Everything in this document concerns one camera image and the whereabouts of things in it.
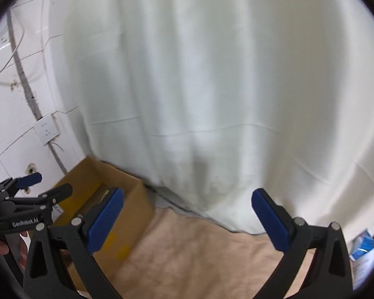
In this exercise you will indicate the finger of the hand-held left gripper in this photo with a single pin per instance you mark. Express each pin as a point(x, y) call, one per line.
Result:
point(60, 190)
point(31, 179)

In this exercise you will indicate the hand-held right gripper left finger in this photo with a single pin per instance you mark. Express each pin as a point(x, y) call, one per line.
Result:
point(107, 218)

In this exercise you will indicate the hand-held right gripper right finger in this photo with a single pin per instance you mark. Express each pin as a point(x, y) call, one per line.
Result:
point(269, 218)

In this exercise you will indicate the brown cardboard box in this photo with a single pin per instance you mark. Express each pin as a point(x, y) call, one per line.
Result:
point(134, 202)

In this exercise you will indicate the beige blanket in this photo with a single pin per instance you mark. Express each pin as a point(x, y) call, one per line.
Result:
point(190, 255)

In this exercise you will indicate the blue white box at right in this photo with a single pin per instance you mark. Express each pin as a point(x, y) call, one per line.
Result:
point(366, 268)

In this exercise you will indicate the white curtain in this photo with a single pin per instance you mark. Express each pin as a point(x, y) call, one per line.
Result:
point(205, 84)

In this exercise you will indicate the white wall socket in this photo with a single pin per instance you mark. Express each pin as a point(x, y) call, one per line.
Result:
point(45, 129)

